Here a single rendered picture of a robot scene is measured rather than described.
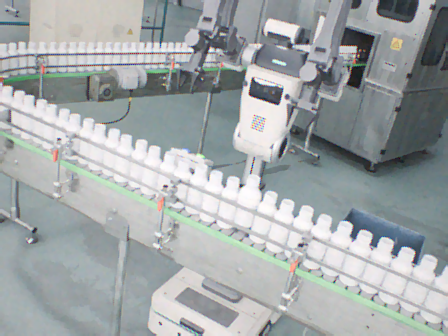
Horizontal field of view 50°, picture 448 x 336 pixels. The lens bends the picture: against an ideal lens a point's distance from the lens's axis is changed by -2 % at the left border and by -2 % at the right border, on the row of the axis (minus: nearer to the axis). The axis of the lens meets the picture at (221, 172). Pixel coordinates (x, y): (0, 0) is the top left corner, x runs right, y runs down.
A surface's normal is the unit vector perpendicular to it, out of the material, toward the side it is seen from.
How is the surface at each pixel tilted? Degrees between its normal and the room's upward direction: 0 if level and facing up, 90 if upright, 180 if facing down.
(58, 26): 90
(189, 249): 90
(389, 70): 90
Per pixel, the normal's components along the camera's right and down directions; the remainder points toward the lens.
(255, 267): -0.47, 0.29
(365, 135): -0.70, 0.16
